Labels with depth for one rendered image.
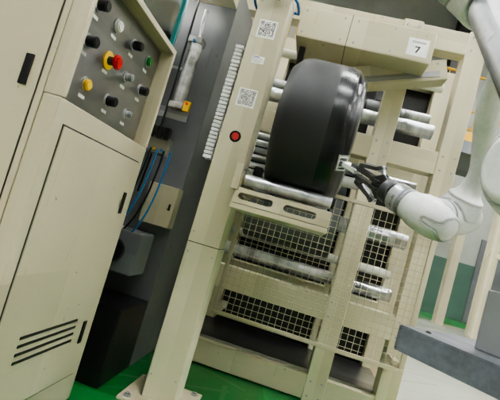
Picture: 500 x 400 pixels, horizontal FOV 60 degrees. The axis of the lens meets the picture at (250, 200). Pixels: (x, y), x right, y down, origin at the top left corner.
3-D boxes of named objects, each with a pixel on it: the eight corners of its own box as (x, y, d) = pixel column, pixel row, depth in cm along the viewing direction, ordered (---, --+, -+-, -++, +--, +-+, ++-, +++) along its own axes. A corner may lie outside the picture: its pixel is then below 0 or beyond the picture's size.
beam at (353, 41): (294, 35, 197) (304, 4, 198) (296, 59, 222) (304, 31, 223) (430, 64, 188) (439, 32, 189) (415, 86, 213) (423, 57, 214)
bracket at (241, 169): (229, 187, 156) (237, 161, 156) (244, 199, 195) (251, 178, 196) (238, 190, 155) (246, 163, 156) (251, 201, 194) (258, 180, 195)
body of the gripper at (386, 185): (390, 182, 127) (368, 170, 134) (381, 208, 130) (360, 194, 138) (407, 182, 130) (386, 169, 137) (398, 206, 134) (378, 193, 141)
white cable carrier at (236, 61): (201, 155, 171) (236, 44, 174) (205, 159, 176) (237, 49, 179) (213, 159, 170) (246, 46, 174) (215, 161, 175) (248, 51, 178)
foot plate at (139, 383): (115, 398, 157) (117, 392, 158) (142, 376, 184) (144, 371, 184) (183, 423, 153) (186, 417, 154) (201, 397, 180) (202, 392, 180)
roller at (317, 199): (242, 173, 159) (244, 172, 163) (240, 185, 160) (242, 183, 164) (336, 198, 154) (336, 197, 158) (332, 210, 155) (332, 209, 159)
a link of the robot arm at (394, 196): (392, 218, 126) (378, 209, 130) (413, 216, 130) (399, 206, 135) (402, 190, 122) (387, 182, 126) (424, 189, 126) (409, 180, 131)
